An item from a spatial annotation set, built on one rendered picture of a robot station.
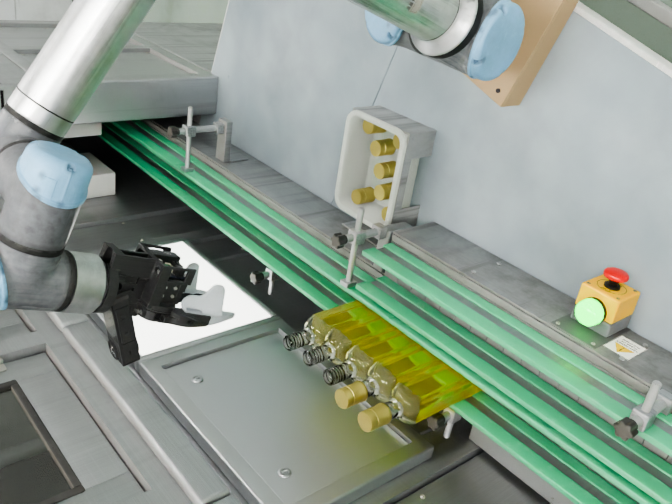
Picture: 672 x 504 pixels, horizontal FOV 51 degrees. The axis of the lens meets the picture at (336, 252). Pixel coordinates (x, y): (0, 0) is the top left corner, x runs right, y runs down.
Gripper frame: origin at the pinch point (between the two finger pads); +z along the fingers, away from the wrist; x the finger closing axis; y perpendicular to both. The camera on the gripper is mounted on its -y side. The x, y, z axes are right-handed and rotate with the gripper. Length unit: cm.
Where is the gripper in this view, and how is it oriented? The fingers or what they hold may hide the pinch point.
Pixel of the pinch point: (214, 308)
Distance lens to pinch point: 104.9
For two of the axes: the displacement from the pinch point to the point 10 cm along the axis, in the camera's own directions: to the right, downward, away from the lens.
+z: 6.6, 1.2, 7.4
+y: 4.0, -8.9, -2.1
